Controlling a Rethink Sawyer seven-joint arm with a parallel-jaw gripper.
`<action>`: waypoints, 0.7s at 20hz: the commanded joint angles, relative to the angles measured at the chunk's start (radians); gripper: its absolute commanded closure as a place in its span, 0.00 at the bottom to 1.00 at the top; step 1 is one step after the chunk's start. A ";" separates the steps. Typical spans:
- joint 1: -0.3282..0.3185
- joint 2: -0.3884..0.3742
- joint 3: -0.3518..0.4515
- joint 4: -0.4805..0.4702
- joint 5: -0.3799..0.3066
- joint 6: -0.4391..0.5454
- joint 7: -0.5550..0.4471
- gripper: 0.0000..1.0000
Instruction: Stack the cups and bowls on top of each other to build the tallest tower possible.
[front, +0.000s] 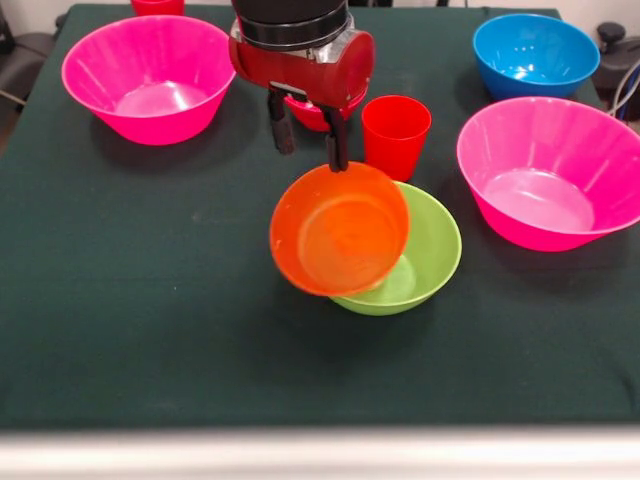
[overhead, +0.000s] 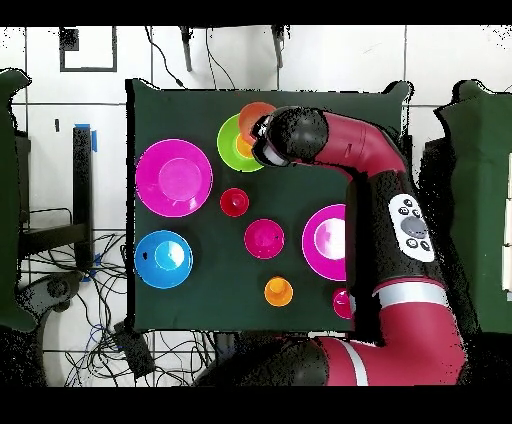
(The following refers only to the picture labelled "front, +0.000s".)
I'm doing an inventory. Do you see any dark green tablecloth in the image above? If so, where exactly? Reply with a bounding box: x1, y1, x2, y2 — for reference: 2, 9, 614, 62
0, 3, 640, 431

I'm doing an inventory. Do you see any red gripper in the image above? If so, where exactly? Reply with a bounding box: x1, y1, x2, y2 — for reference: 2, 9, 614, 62
228, 30, 376, 174

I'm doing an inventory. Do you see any small crimson bowl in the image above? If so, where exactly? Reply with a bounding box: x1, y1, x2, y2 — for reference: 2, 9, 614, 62
283, 92, 364, 133

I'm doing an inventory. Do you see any green bowl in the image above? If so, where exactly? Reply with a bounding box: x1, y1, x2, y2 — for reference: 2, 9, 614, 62
327, 182, 463, 317

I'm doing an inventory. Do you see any orange bowl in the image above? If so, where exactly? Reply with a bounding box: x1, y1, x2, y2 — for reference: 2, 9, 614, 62
269, 160, 411, 298

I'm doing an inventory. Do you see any red cup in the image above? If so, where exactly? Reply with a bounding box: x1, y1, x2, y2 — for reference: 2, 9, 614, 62
361, 94, 433, 184

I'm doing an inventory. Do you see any crimson cup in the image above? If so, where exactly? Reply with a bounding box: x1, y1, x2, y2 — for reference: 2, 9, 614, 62
130, 0, 185, 17

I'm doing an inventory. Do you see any large pink bowl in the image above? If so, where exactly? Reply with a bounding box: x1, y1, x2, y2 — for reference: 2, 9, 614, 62
456, 96, 640, 253
60, 14, 237, 147

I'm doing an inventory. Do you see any blue bowl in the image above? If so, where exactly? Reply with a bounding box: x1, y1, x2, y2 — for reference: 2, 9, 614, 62
472, 13, 601, 101

